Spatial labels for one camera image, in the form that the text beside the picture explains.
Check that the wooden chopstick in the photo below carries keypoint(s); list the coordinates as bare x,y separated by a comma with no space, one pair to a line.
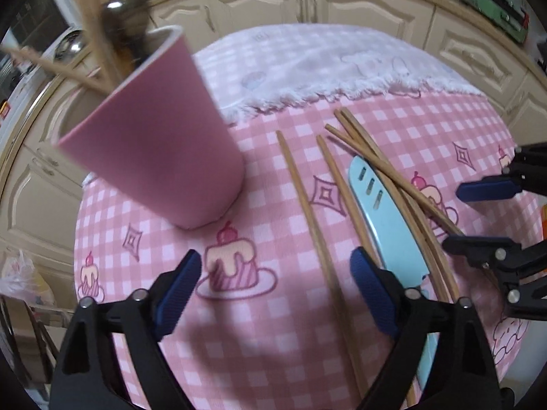
92,30
51,68

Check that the white plastic bag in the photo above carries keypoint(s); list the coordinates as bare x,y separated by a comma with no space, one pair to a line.
21,273

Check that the pink checked tablecloth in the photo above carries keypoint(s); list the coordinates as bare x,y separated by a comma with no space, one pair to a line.
277,329

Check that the green electric cooker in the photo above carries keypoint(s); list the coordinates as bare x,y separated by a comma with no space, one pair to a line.
495,6

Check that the white fringed towel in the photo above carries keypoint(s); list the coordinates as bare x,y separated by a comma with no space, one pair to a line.
320,64

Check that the pink cup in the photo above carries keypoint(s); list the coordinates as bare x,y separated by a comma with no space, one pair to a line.
158,158

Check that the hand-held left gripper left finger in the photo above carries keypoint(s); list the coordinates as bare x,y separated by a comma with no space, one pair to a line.
177,294

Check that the pile of wooden chopsticks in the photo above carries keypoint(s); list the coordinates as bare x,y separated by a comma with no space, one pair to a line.
308,207

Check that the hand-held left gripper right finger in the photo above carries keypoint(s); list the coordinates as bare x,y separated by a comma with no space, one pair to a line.
376,294

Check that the cream lower kitchen cabinets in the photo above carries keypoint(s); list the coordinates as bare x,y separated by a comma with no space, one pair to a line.
256,4

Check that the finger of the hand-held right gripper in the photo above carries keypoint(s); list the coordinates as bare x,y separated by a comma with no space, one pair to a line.
478,247
487,191

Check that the light blue knife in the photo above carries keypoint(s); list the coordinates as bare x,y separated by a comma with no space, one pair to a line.
384,222

